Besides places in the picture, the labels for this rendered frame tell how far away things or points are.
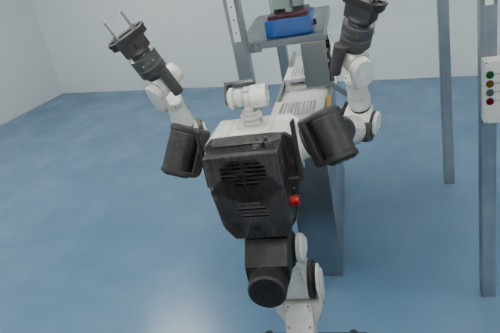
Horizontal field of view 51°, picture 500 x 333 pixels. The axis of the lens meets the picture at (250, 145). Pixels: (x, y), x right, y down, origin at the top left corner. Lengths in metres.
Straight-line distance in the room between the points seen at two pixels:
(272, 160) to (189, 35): 5.29
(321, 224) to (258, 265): 1.27
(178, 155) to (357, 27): 0.62
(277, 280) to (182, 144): 0.47
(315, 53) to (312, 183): 0.72
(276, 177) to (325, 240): 1.53
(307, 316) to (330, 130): 0.85
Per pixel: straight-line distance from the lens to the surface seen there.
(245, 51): 2.21
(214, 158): 1.34
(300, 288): 1.94
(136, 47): 1.60
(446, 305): 2.78
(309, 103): 2.51
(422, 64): 5.71
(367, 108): 1.68
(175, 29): 6.62
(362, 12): 1.44
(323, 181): 2.64
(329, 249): 2.86
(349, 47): 1.48
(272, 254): 1.53
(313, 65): 2.26
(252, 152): 1.32
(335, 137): 1.42
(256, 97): 1.44
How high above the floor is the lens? 1.86
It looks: 23 degrees down
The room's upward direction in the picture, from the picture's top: 12 degrees counter-clockwise
